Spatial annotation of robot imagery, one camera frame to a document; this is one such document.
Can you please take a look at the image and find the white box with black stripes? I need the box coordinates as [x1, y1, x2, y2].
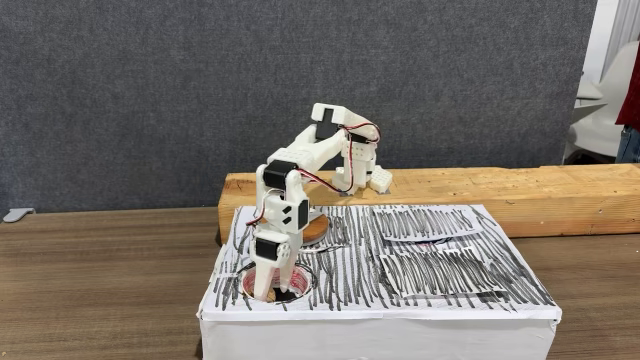
[196, 203, 563, 360]

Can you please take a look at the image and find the person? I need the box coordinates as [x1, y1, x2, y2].
[614, 42, 640, 164]

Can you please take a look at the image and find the grey partition foot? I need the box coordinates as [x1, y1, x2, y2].
[2, 207, 37, 224]

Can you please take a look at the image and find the round wooden lid black loop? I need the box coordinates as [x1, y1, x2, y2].
[299, 212, 330, 247]

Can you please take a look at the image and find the long wooden beam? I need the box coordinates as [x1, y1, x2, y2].
[217, 163, 640, 245]

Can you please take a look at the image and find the black striped paper sheet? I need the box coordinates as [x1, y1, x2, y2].
[378, 245, 509, 299]
[372, 204, 485, 243]

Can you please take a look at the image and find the red and white arm cable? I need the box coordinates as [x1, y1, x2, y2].
[244, 122, 382, 227]

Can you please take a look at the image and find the red-lined white cup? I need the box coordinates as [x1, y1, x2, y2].
[241, 261, 312, 304]

